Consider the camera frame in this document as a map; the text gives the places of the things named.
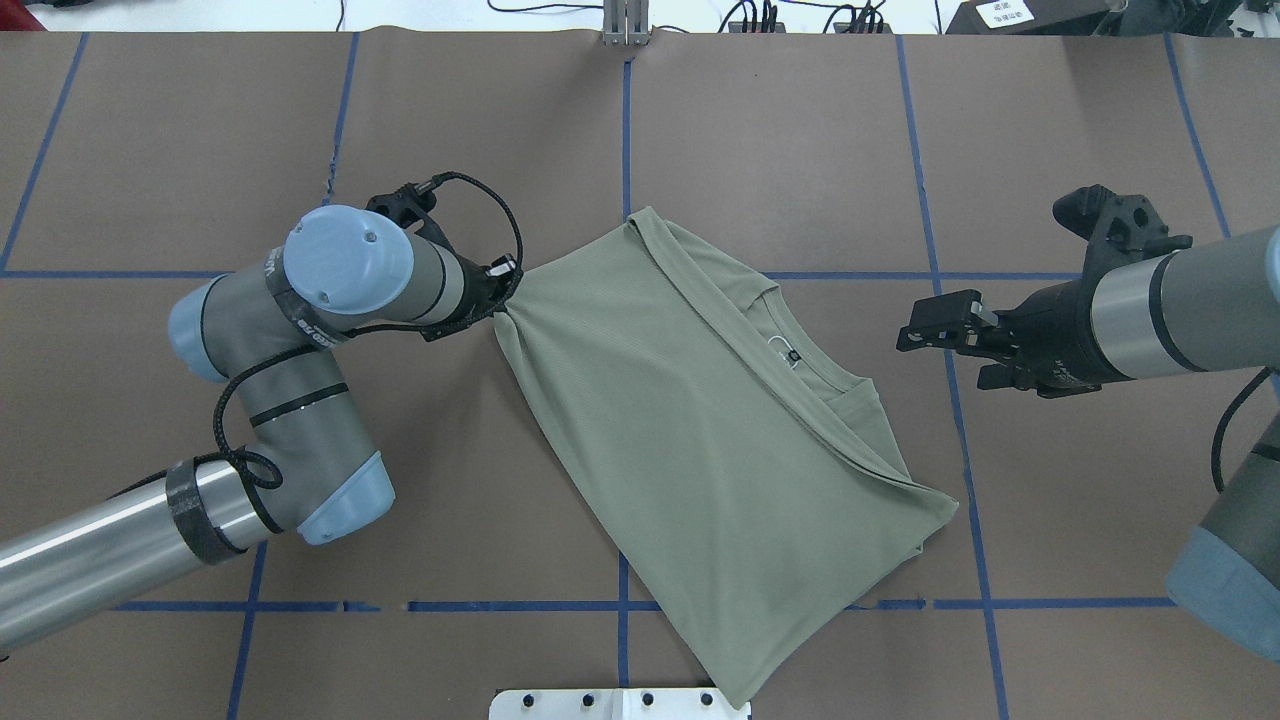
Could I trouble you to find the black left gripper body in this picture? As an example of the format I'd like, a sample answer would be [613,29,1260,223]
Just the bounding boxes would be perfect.
[420,256,524,342]

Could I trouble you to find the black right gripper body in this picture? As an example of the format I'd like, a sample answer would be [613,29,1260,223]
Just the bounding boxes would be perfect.
[980,281,1130,398]

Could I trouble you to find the olive green long-sleeve shirt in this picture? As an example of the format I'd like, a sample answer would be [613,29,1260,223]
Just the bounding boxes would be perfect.
[495,209,957,707]

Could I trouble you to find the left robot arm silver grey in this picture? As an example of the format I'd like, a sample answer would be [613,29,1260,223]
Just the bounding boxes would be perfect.
[3,201,524,655]

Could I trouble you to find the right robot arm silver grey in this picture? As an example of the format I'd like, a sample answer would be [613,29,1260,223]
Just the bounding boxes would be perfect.
[895,227,1277,662]

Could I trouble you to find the black box with white label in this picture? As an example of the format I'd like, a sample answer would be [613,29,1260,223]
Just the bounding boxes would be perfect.
[943,1,1129,36]

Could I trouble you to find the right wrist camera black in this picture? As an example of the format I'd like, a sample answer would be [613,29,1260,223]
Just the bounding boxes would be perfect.
[1052,184,1193,279]

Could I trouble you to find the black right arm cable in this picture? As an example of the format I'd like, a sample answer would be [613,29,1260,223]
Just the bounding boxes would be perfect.
[1210,368,1276,495]

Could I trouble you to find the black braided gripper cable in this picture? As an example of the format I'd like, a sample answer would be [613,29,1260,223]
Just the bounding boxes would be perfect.
[210,170,526,491]

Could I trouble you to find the grey aluminium camera post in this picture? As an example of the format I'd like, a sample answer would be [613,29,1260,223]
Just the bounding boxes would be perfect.
[600,0,652,47]

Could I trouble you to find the black cables behind table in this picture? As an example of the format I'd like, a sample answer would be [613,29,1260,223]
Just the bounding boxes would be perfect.
[488,0,943,36]

